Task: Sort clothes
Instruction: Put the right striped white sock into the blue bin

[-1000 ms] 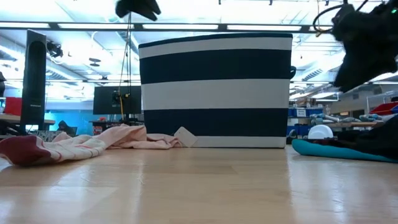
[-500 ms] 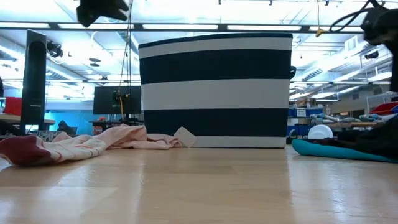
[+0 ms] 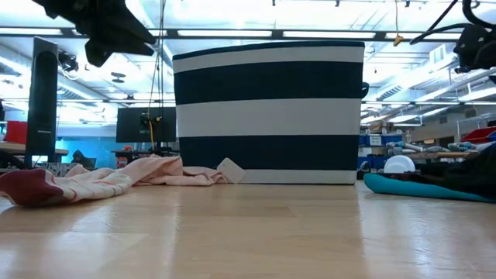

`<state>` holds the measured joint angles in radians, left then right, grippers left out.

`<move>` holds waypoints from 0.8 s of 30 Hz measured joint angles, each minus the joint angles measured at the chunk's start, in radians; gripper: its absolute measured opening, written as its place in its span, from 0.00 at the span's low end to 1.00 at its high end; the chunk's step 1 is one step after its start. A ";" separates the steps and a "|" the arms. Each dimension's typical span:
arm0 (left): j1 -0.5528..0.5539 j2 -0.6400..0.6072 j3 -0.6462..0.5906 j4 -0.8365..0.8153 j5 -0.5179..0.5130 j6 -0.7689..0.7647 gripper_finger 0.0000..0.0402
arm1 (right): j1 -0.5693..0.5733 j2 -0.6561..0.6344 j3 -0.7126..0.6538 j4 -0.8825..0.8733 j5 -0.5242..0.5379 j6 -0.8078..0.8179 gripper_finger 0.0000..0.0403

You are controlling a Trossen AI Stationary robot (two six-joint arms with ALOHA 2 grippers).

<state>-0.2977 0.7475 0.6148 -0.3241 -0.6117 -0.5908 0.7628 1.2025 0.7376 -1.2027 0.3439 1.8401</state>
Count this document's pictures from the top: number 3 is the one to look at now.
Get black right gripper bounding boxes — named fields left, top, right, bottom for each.
left=453, top=23, right=496, bottom=74

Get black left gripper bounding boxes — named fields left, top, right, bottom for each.
left=33, top=0, right=158, bottom=67

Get pale pink garment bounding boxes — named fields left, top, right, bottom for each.
left=64, top=153, right=247, bottom=187

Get black monitor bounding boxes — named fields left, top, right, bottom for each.
left=115, top=106, right=177, bottom=143

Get red bin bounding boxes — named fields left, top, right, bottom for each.
left=460, top=126, right=496, bottom=144

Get tall black tower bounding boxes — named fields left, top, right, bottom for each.
left=25, top=36, right=59, bottom=168

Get cluttered workbench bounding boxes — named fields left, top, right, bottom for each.
left=112, top=146, right=181, bottom=168

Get person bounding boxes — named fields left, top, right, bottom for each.
left=71, top=150, right=97, bottom=170

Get black garment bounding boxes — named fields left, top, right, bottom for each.
left=418, top=142, right=496, bottom=201

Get blue bin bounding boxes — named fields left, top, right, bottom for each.
left=358, top=133, right=404, bottom=147

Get red box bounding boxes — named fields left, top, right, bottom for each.
left=4, top=120, right=29, bottom=145

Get white round lid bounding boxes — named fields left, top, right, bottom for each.
left=383, top=154, right=416, bottom=174

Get wooden desk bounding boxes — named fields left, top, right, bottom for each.
left=0, top=141, right=71, bottom=168

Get teal sock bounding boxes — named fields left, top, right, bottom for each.
left=363, top=172, right=496, bottom=204

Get navy white striped fabric basket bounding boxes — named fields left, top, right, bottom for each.
left=172, top=40, right=370, bottom=186

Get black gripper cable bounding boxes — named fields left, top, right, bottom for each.
left=409, top=0, right=496, bottom=46

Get hanging black cable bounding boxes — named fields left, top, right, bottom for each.
left=146, top=0, right=168, bottom=150

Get black camera on mount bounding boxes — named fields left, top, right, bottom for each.
left=57, top=51, right=81, bottom=74

